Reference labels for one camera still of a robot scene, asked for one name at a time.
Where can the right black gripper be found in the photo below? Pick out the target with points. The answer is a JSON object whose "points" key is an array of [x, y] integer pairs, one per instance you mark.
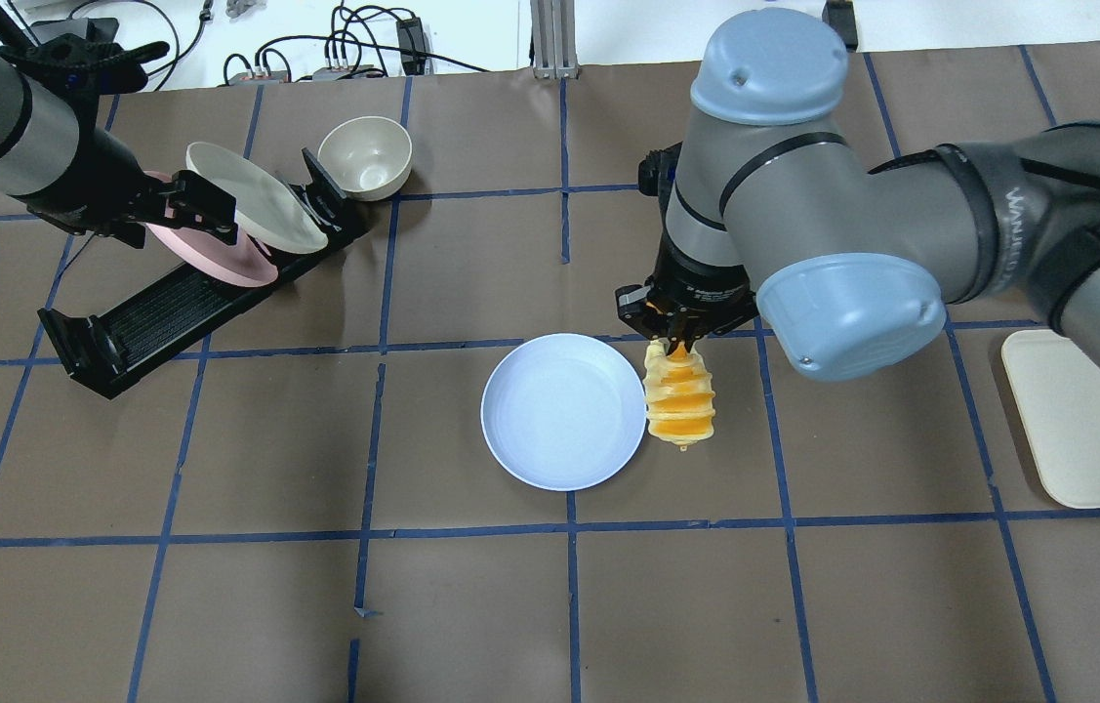
{"points": [[698, 280]]}

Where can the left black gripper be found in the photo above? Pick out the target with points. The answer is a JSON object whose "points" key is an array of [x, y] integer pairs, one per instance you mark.
{"points": [[93, 192]]}

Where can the striped bread loaf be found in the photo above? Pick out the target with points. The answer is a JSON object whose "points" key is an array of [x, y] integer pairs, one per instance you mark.
{"points": [[679, 395]]}

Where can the blue plate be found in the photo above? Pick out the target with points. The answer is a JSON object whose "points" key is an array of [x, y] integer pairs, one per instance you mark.
{"points": [[563, 412]]}

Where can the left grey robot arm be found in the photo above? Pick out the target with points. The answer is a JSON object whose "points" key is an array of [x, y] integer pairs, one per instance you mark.
{"points": [[56, 161]]}

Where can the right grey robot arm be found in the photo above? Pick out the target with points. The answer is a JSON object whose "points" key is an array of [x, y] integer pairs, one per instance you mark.
{"points": [[767, 212]]}

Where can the cream plate in rack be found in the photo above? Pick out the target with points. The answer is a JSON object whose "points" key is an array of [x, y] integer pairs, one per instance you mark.
{"points": [[264, 207]]}

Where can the pink plate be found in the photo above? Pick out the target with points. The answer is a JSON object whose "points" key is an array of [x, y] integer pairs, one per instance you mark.
{"points": [[243, 264]]}

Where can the cream bowl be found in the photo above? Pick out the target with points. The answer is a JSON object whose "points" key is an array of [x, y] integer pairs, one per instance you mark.
{"points": [[369, 157]]}

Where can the black dish rack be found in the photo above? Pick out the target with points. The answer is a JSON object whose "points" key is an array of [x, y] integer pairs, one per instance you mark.
{"points": [[109, 353]]}

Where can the black power adapter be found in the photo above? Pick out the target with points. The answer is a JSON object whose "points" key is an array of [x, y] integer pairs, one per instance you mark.
{"points": [[412, 46]]}

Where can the white rectangular tray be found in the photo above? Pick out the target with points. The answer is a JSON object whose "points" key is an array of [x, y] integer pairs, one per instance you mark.
{"points": [[1056, 390]]}

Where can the aluminium frame post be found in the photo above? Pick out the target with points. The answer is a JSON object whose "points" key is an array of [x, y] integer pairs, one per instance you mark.
{"points": [[553, 38]]}

